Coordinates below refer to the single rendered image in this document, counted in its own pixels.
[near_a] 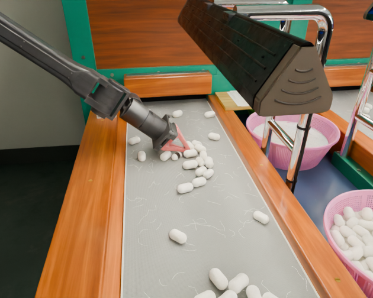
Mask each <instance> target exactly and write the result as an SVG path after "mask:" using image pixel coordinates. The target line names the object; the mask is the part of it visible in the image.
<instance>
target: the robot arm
mask: <svg viewBox="0 0 373 298"><path fill-rule="evenodd" d="M0 42H1V43H3V44H4V45H6V46H8V47H9V48H11V49H12V50H14V51H16V52H17V53H18V54H20V55H22V56H23V57H25V58H26V59H28V60H29V61H31V62H33V63H34V64H36V65H38V66H39V67H41V68H42V69H44V70H45V71H47V72H49V73H50V74H52V75H53V76H55V77H56V78H58V79H59V80H61V81H62V82H63V83H64V84H66V85H67V86H68V87H70V88H71V89H72V90H73V91H74V93H75V94H77V95H78V96H80V97H81V98H83V99H84V102H85V103H87V104H88V105H90V106H91V111H92V112H93V113H94V114H96V115H98V116H100V117H101V118H103V119H105V118H108V119H110V120H112V121H113V119H114V118H115V116H116V115H117V114H118V112H119V111H120V116H119V117H120V118H121V119H123V120H124V121H126V122H127V123H129V124H130V125H132V126H133V127H135V128H137V129H138V130H139V131H141V132H142V133H144V134H146V135H147V136H148V137H150V138H151V139H152V143H153V149H154V150H156V151H159V150H163V151H180V152H184V151H186V150H190V147H189V145H188V143H187V142H186V140H185V138H184V136H183V135H182V133H181V131H180V129H179V128H178V126H177V125H176V124H175V123H174V122H173V123H171V122H169V118H170V116H168V115H167V114H165V115H164V117H163V118H161V117H159V116H158V115H156V114H155V113H154V112H152V111H151V110H149V109H148V108H147V107H145V106H144V105H143V104H142V102H141V100H140V98H139V96H138V95H137V94H135V93H131V92H130V90H129V89H127V88H126V87H124V86H123V85H121V84H120V83H118V82H117V81H115V80H114V79H112V78H107V77H105V76H104V75H103V74H100V73H98V72H97V71H95V70H94V69H91V68H88V67H86V66H84V65H81V64H79V63H77V62H76V61H74V60H72V59H71V58H69V57H68V56H66V55H65V54H63V53H62V52H60V51H59V50H57V49H56V48H54V47H53V46H51V45H50V44H48V43H47V42H45V41H44V40H42V39H41V38H39V37H38V36H36V35H35V34H33V33H32V32H30V31H29V30H27V29H26V28H24V27H23V26H21V25H19V24H18V23H17V22H15V21H13V20H12V19H10V18H9V17H7V16H6V15H4V14H3V13H1V12H0ZM97 83H99V85H98V87H97V89H96V90H95V92H94V94H93V93H91V92H92V91H93V89H94V87H95V86H96V84H97ZM177 138H179V140H180V141H181V143H183V145H184V147H181V146H178V145H176V144H173V143H172V141H174V139H177Z"/></svg>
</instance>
